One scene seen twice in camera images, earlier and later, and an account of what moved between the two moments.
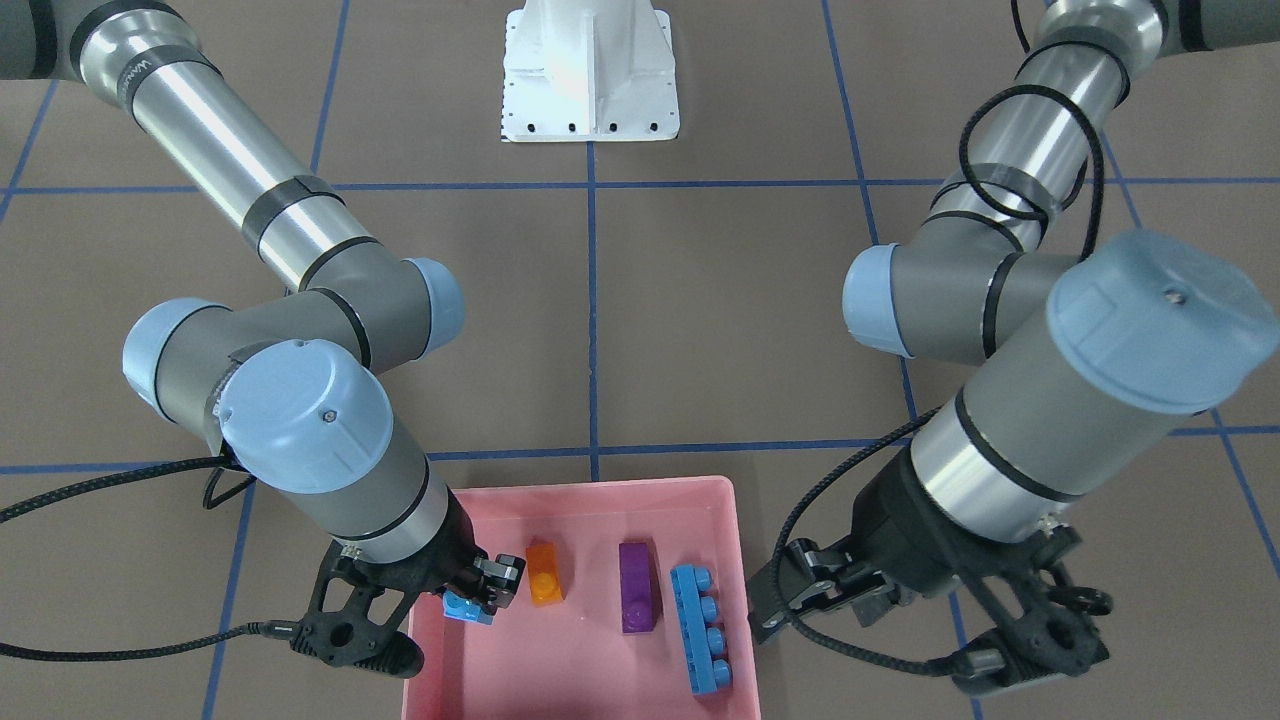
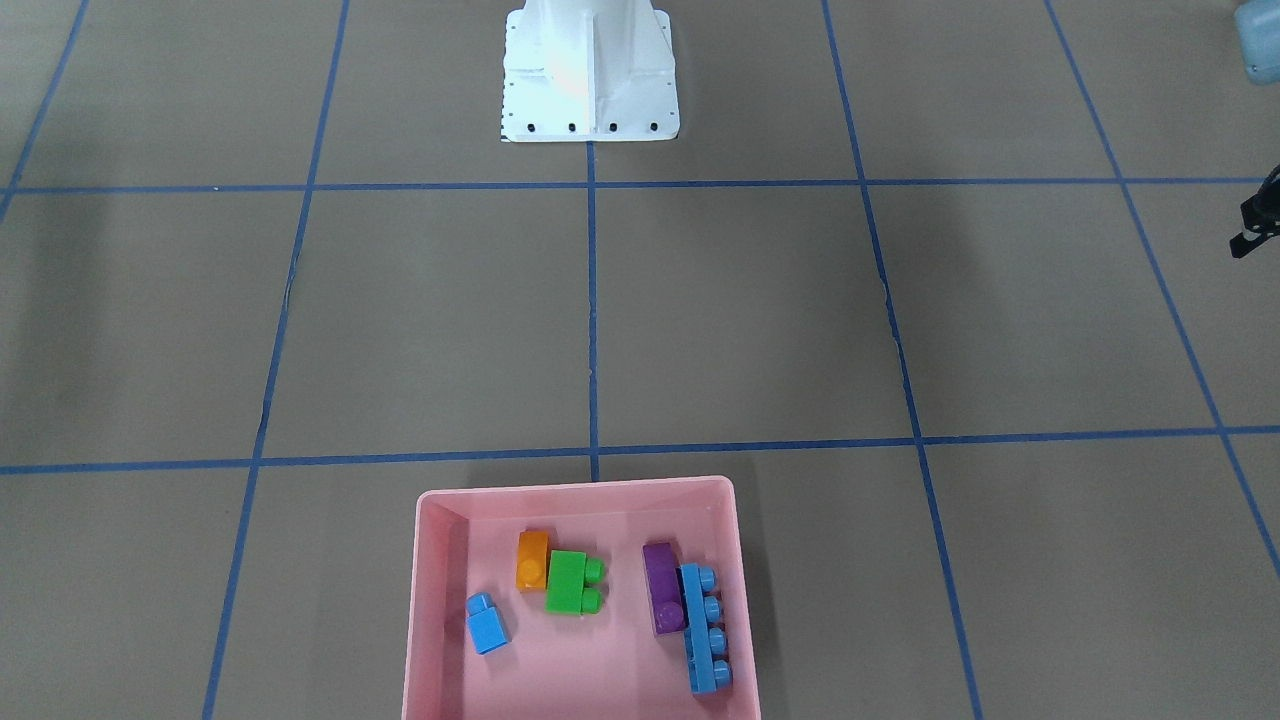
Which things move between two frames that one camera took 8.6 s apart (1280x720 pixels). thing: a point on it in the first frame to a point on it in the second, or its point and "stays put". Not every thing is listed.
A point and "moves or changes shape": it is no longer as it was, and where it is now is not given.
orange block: [544, 572] moves or changes shape
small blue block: [456, 605] to [484, 622]
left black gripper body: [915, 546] to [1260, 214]
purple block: [641, 588] to [667, 599]
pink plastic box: [570, 658] stays put
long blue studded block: [702, 638] stays put
